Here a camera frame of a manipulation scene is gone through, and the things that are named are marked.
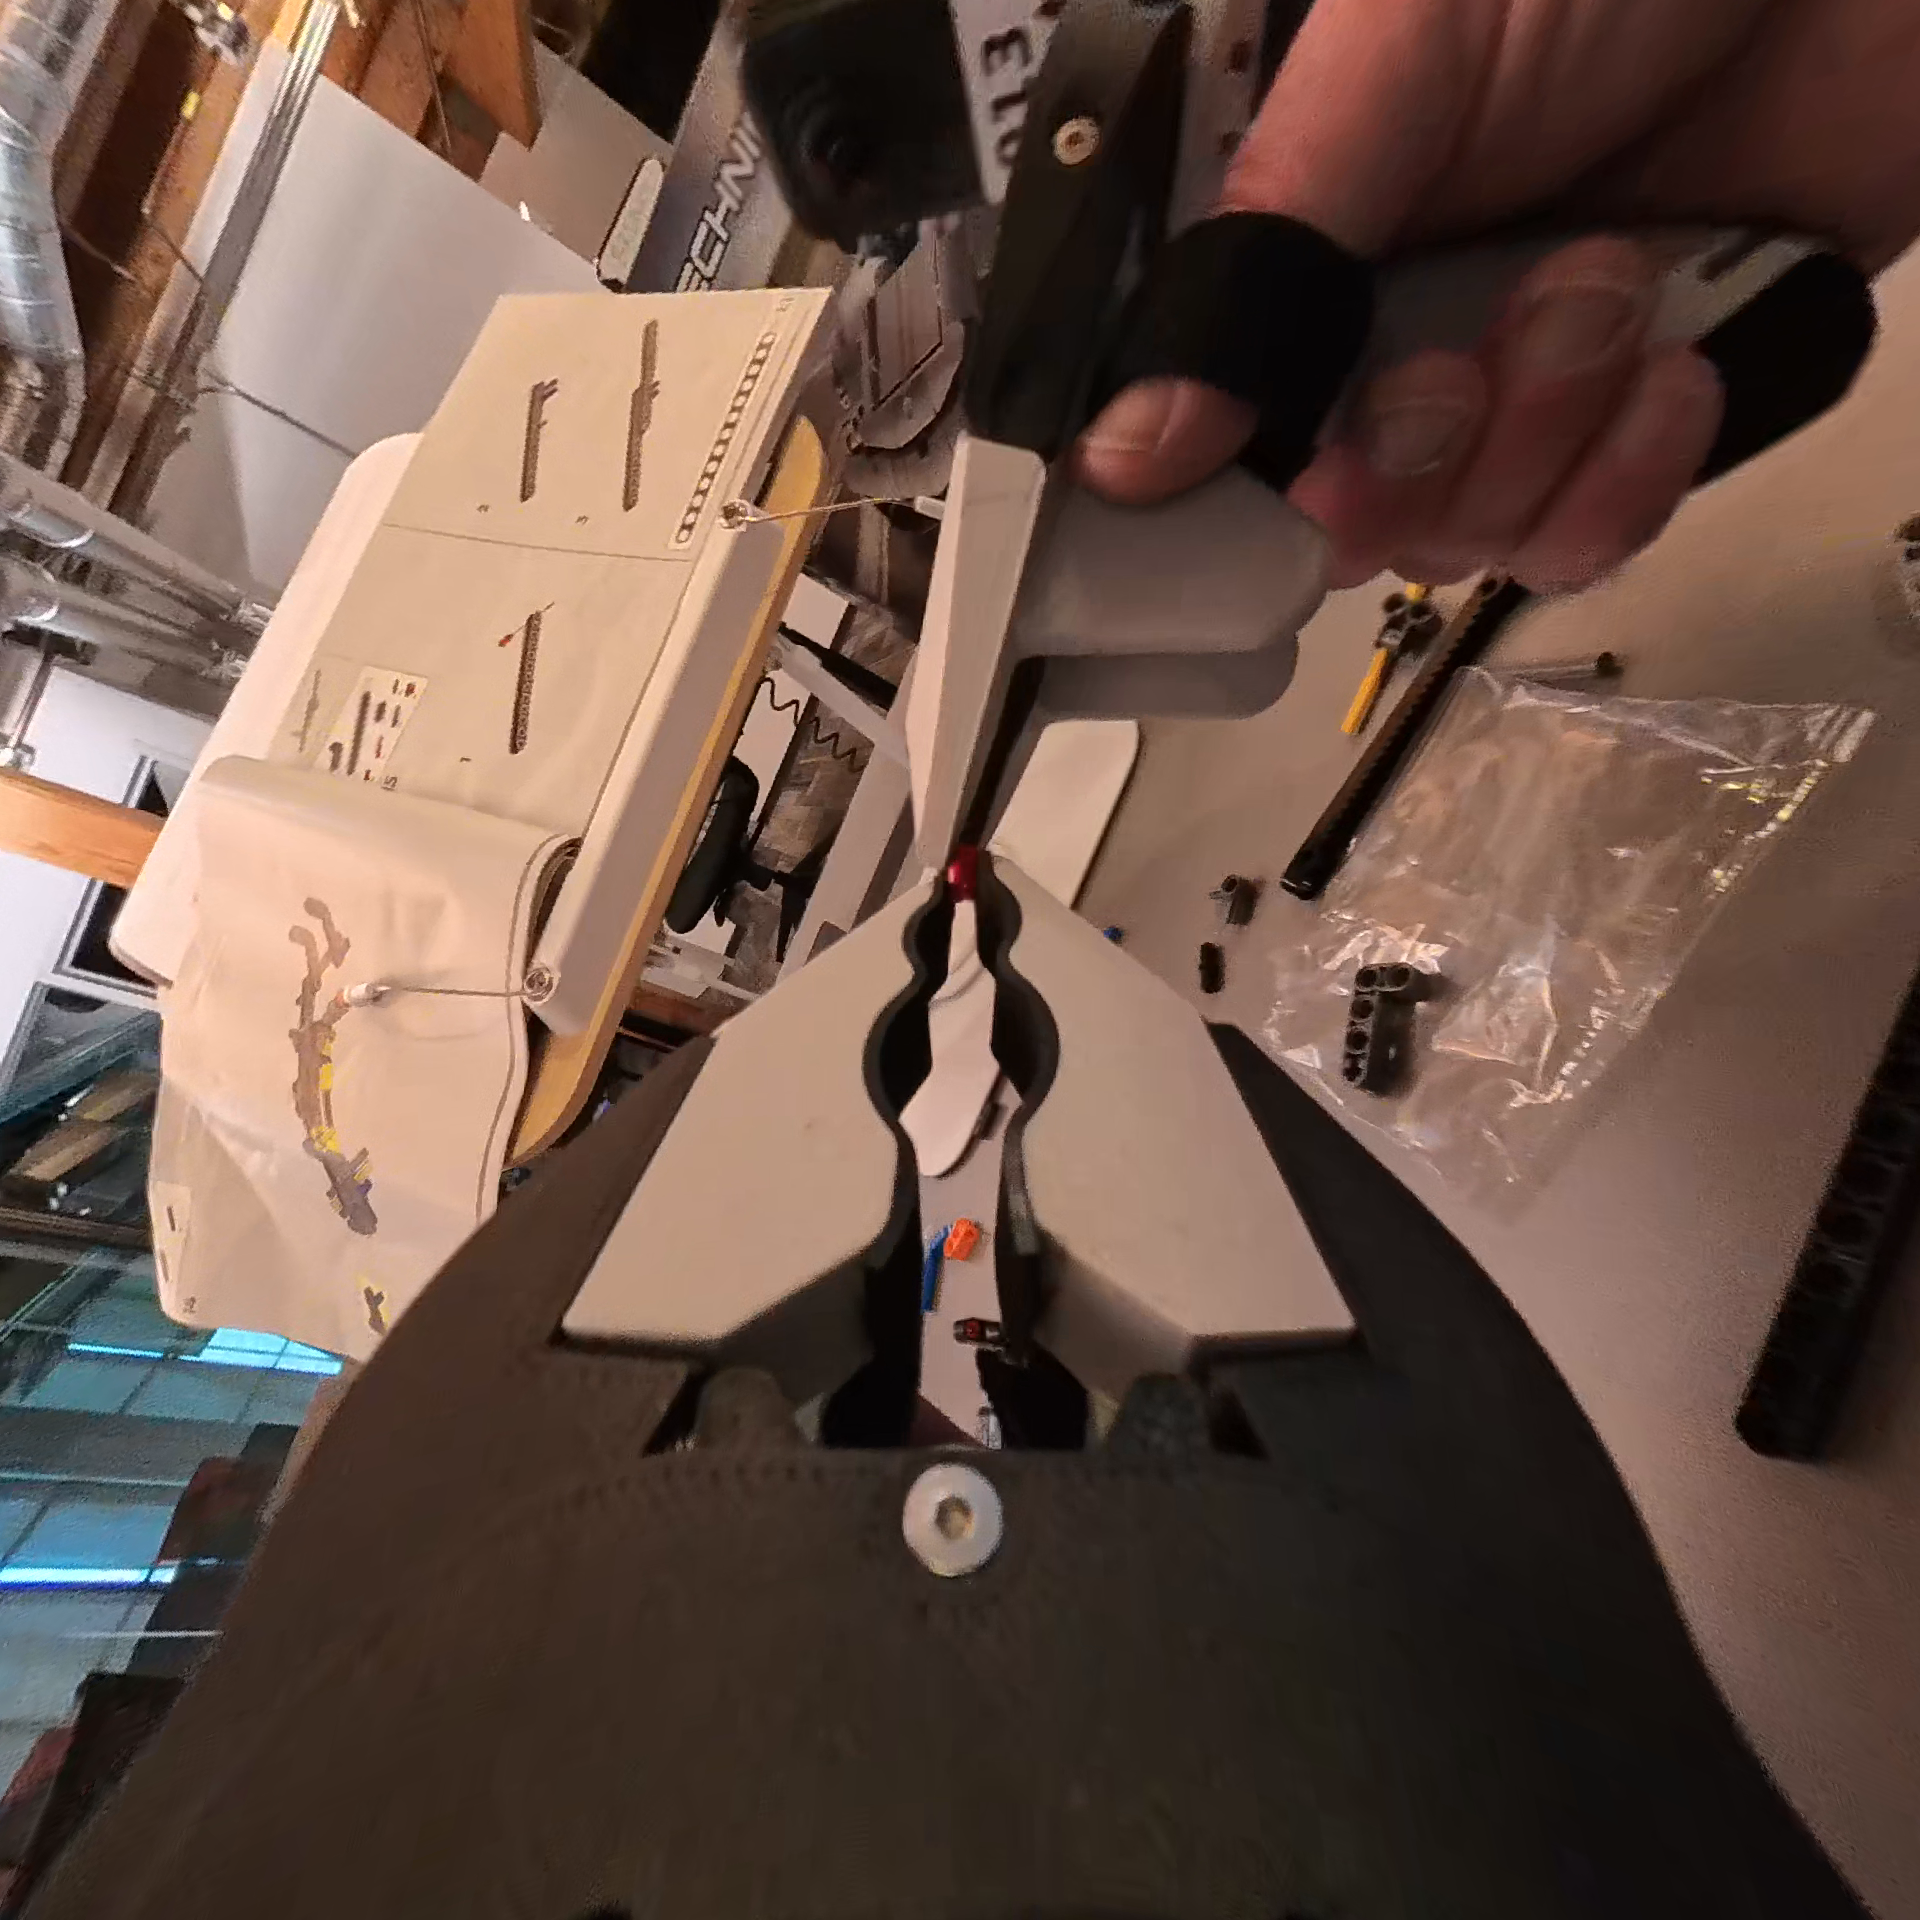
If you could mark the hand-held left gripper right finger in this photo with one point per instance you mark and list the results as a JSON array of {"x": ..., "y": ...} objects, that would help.
[{"x": 1185, "y": 1184}]

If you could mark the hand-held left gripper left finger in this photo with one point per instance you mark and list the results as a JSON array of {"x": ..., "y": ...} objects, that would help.
[{"x": 750, "y": 1184}]

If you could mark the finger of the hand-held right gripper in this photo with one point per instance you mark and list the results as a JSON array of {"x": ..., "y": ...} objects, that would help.
[{"x": 974, "y": 600}]

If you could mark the blue lego pin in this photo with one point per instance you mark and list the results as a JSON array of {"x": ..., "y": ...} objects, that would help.
[{"x": 933, "y": 1278}]

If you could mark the orange lego connector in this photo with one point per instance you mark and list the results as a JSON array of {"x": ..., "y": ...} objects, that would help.
[{"x": 957, "y": 1240}]

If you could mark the dark grey lego beam piece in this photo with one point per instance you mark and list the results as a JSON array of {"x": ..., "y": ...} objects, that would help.
[{"x": 1381, "y": 1028}]

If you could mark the dark grey lego pin connector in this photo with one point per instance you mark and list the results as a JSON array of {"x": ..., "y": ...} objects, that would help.
[{"x": 1238, "y": 896}]

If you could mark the grey lego set box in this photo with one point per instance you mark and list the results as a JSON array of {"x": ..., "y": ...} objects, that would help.
[{"x": 734, "y": 196}]

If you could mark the yellow lego axle with connector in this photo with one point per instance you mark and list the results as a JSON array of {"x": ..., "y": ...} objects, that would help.
[{"x": 1368, "y": 694}]

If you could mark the long black lego beam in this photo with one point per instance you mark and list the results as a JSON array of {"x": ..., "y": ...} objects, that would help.
[
  {"x": 1394, "y": 734},
  {"x": 1845, "y": 1244}
]

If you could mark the lego instruction booklet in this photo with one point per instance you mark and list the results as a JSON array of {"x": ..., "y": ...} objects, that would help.
[{"x": 450, "y": 629}]

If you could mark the dark lego axle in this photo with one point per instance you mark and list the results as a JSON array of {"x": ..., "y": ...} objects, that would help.
[{"x": 1559, "y": 665}]

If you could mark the white lego gear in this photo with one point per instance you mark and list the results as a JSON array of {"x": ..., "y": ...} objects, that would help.
[{"x": 1911, "y": 558}]

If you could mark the person's right hand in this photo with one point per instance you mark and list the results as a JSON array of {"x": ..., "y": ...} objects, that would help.
[{"x": 1576, "y": 120}]

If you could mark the clear plastic bag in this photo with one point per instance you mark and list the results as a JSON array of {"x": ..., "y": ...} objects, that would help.
[{"x": 1590, "y": 901}]

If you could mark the white panel board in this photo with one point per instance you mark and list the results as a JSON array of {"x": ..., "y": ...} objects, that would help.
[{"x": 345, "y": 300}]

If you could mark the wooden beam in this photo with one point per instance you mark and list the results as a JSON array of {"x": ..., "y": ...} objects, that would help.
[{"x": 61, "y": 827}]

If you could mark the metal pipe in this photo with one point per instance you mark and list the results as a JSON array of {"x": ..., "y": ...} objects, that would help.
[{"x": 77, "y": 517}]

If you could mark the silver ventilation duct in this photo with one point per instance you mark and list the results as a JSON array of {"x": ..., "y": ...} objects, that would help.
[{"x": 38, "y": 225}]

